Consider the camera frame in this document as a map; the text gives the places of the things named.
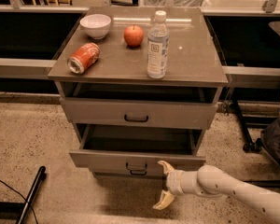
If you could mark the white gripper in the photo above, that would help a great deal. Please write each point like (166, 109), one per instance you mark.
(174, 182)

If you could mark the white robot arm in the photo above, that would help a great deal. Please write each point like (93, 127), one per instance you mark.
(211, 182)

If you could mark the clear plastic water bottle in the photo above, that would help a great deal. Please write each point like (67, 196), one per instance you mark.
(157, 46)

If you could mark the grey drawer cabinet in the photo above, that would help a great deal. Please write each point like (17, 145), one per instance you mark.
(194, 72)

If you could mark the black stand leg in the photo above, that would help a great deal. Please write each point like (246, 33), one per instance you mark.
(19, 211)

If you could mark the grey bottom drawer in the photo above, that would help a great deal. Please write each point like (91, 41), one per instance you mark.
(98, 174)

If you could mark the black metal frame leg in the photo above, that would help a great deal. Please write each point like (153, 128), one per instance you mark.
(250, 145)

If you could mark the grey drawer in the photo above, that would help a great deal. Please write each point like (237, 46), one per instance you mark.
(135, 150)
(98, 174)
(139, 113)

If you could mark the white bowl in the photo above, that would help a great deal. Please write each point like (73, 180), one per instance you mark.
(96, 26)

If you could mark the red apple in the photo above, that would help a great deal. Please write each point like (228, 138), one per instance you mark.
(133, 36)

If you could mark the grey top drawer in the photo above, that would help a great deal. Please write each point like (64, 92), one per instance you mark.
(139, 113)

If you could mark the red soda can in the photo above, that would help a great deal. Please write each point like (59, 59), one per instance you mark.
(83, 58)

